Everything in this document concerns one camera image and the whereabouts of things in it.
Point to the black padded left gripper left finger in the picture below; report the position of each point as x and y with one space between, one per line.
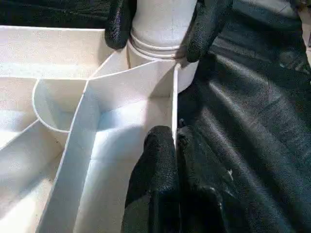
155 189

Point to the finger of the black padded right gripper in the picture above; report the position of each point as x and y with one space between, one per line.
119 22
206 26

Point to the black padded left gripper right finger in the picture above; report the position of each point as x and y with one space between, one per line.
206 194

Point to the white plastic table leg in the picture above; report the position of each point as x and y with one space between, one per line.
163 24

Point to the white plastic table top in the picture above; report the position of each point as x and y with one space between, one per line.
48 121

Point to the black work mat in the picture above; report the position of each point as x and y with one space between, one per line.
262 121

